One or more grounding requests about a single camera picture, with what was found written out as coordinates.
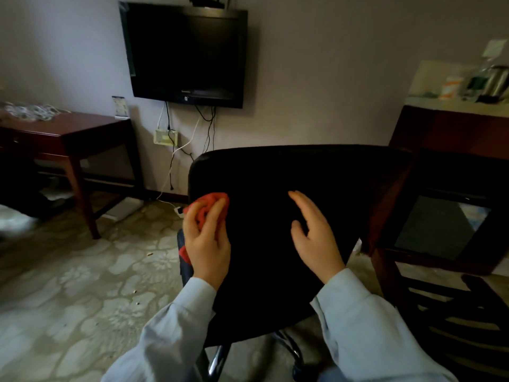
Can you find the person's right hand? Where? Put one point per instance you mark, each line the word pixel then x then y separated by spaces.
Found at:
pixel 318 246

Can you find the person's left hand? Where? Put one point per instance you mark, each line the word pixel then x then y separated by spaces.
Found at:
pixel 208 254

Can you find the person's left fingers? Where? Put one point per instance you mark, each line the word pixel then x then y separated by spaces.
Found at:
pixel 216 218

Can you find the person's right thumb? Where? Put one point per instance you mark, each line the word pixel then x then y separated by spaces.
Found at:
pixel 297 230

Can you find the red cleaning cloth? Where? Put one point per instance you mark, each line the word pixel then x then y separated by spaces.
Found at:
pixel 205 206

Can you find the person's right forearm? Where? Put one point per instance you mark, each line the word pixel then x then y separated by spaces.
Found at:
pixel 366 338

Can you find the person's left forearm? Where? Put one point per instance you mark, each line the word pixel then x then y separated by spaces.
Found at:
pixel 175 334

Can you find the white power strip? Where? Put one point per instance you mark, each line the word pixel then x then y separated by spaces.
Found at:
pixel 179 212

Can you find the black office chair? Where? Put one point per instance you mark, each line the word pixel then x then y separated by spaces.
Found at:
pixel 262 175

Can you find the white flat board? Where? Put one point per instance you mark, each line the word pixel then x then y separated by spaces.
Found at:
pixel 123 209

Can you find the dark wooden glass-top table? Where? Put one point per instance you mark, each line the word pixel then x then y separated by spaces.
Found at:
pixel 437 230

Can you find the small standing card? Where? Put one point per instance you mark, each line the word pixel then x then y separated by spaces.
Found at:
pixel 120 107

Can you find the reddish wooden desk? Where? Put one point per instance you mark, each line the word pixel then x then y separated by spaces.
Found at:
pixel 67 133

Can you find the dark wooden slatted chair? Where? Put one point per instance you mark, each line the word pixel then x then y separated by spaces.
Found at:
pixel 457 314

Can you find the dark wooden cabinet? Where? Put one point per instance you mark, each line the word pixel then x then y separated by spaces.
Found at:
pixel 449 131

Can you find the orange and white box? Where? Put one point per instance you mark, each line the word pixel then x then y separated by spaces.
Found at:
pixel 451 88

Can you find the black set-top box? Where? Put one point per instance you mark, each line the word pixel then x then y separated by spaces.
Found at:
pixel 206 1

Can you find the steel electric kettle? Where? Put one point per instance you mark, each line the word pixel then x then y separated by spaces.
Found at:
pixel 495 83

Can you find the beige wall outlet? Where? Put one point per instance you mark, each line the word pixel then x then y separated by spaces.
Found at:
pixel 163 138

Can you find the black wall-mounted television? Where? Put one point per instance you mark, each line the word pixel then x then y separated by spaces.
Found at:
pixel 187 55

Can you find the white wall switch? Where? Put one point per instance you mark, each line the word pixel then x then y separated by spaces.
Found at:
pixel 494 48

